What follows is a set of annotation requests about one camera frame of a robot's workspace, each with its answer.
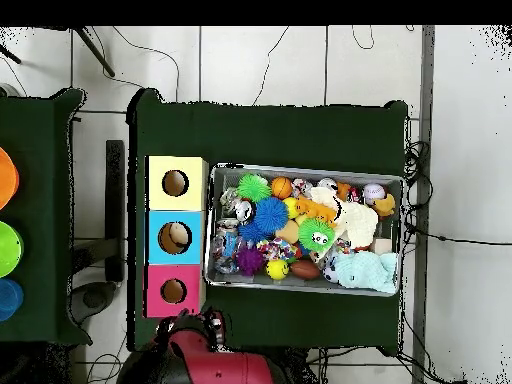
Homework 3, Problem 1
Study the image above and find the wire mesh bin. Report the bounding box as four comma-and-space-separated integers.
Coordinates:
203, 161, 405, 298

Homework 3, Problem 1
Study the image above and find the yellow smiley ball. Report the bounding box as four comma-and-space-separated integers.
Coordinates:
265, 258, 290, 281

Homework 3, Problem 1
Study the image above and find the cream knitted cloth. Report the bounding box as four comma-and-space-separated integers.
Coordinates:
309, 186, 380, 250

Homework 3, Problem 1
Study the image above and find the small orange basketball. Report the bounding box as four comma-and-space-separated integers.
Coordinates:
270, 176, 294, 200

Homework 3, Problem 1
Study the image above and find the green bowl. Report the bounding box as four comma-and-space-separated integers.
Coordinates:
0, 220, 24, 279

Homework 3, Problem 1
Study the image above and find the orange toy building block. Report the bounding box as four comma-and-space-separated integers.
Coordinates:
294, 195, 338, 225

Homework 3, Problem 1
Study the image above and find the green spiky ball with eyes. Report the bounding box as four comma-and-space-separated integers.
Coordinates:
297, 217, 336, 253

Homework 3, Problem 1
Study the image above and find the light blue knitted cloth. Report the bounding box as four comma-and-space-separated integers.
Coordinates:
333, 251, 399, 294

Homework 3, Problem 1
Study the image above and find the wooden box with three holes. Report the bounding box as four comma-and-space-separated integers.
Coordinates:
143, 154, 209, 319

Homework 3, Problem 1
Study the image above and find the black upright panel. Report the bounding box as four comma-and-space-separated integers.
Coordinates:
104, 139, 126, 283

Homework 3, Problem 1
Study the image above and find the white baseball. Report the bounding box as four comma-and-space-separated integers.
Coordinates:
362, 182, 387, 202

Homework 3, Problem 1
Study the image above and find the crushed clear plastic bottle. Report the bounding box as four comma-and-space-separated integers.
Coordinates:
210, 229, 245, 275

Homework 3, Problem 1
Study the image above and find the dark green tablecloth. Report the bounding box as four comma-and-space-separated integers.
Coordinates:
126, 87, 409, 357
0, 87, 93, 347

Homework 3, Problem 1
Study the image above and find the plain green spiky ball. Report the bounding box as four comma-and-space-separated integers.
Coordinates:
235, 172, 273, 203

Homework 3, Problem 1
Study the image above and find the purple spiky ball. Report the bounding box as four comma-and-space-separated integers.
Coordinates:
235, 245, 265, 276

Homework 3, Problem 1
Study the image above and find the orange bowl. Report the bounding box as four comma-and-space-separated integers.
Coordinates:
0, 146, 20, 211

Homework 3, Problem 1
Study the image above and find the black tripod leg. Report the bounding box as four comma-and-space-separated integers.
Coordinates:
73, 26, 116, 78

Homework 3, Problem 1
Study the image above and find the large blue spiky ball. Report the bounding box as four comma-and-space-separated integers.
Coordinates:
253, 196, 290, 235

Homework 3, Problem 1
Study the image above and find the blue bowl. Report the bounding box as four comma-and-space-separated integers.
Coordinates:
0, 278, 25, 323

